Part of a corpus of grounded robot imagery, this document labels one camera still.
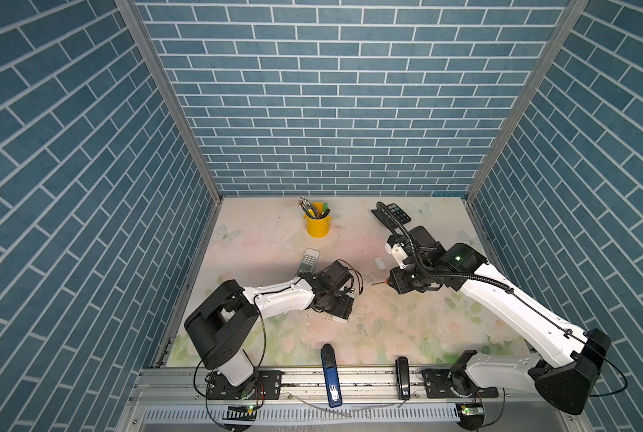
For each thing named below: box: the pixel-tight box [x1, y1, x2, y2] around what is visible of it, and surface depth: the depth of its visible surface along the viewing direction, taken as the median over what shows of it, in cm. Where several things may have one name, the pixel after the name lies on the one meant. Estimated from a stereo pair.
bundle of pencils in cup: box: [297, 196, 319, 219], surface depth 98 cm
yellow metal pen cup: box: [302, 202, 334, 239], surface depth 105 cm
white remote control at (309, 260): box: [298, 247, 321, 273], surface depth 101 cm
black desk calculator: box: [371, 203, 412, 230], surface depth 114 cm
